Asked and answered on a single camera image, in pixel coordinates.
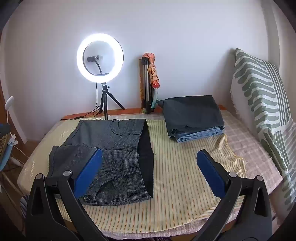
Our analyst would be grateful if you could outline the folded tripod with floral cloth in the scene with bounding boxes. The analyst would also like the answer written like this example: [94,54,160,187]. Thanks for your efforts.
[143,53,162,109]

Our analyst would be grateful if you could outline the black power cable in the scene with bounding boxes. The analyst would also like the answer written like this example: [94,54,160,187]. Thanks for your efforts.
[60,83,102,121]

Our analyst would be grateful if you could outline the grey houndstooth pants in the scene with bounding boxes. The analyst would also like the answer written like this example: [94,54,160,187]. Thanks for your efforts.
[48,119,155,206]

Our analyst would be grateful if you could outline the blue patterned object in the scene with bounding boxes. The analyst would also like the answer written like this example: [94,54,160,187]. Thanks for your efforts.
[0,124,12,172]

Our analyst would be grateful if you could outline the green and white patterned pillow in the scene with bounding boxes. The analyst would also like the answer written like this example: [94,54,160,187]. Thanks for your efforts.
[230,48,296,209]

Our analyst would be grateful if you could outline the folded dark grey pants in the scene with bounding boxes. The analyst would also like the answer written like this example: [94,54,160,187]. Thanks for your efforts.
[159,95,225,137]

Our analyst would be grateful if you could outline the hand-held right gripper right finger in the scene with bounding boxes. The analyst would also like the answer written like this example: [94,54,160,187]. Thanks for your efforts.
[192,149,273,241]

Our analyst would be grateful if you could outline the yellow striped cloth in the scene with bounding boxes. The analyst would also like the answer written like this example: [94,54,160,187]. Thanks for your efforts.
[17,117,246,234]

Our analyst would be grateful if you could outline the folded silver tripod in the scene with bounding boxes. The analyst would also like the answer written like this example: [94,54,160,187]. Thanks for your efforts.
[142,58,154,114]

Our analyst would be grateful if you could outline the pink checked blanket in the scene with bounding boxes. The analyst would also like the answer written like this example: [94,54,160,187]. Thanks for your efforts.
[99,109,284,239]

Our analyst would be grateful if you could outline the black phone holder clamp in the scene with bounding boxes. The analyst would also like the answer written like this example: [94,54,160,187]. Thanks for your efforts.
[87,54,103,75]

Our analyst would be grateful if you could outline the black mini tripod stand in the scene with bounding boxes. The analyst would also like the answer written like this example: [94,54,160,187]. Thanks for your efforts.
[100,83,125,121]

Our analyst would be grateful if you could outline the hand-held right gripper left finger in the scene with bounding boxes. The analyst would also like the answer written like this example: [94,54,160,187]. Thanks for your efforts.
[26,148,109,241]

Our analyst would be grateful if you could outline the folded blue jeans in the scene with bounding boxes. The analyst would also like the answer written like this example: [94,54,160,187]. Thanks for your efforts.
[170,126,225,143]

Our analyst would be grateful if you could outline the white ring light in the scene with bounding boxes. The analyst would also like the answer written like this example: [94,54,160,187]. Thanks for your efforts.
[77,32,124,83]

